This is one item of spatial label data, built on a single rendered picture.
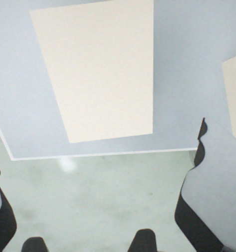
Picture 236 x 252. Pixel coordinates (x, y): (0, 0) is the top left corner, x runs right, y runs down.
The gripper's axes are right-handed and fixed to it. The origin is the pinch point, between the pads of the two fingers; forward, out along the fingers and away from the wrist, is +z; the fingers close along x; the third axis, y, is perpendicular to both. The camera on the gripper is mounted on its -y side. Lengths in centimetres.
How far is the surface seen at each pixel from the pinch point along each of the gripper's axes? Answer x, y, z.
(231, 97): 21.4, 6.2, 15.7
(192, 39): 13.4, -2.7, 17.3
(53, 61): -5.3, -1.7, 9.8
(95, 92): -1.0, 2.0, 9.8
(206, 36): 15.5, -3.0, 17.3
